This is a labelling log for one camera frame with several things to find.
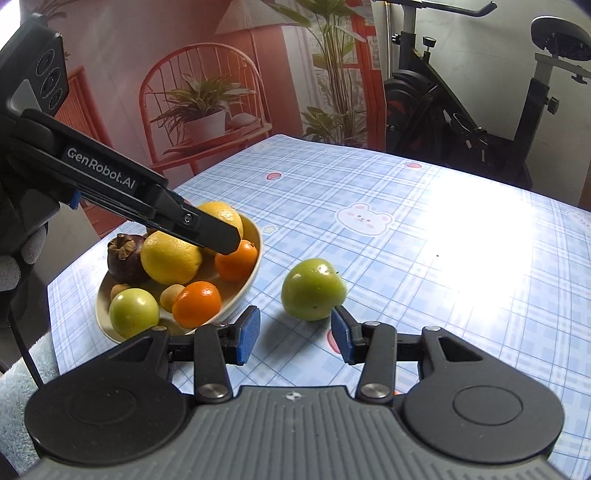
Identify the beige plate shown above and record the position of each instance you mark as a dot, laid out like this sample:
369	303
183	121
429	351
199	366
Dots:
233	295

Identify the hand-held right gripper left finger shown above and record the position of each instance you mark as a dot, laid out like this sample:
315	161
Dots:
249	337

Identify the black exercise bike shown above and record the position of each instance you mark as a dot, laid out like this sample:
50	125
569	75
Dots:
438	115

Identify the blue plaid bear tablecloth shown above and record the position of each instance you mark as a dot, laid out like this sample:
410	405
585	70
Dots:
369	184

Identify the orange tangerine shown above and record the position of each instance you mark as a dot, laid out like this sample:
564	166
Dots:
235	265
196	304

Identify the wall poster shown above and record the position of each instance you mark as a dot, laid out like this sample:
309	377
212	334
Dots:
161	37

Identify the yellow lemon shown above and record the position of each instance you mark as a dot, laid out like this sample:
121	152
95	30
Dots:
221	214
168	261

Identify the large green apple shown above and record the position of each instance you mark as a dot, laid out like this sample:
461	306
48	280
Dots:
311	288

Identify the dark purple mangosteen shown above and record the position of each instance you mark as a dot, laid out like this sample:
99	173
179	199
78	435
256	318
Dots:
122	265

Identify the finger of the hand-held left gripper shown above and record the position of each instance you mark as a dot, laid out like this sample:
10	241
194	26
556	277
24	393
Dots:
212	233

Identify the person's left hand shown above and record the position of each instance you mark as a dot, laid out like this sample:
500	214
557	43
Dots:
9	274

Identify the brown longan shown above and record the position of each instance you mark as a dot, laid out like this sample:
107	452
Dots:
171	297
119	290

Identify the light blue towel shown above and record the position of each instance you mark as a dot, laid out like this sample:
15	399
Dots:
18	406

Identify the small green apple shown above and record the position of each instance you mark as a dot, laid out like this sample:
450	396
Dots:
134	314

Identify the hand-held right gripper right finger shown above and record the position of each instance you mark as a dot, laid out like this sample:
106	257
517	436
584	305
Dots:
344	337

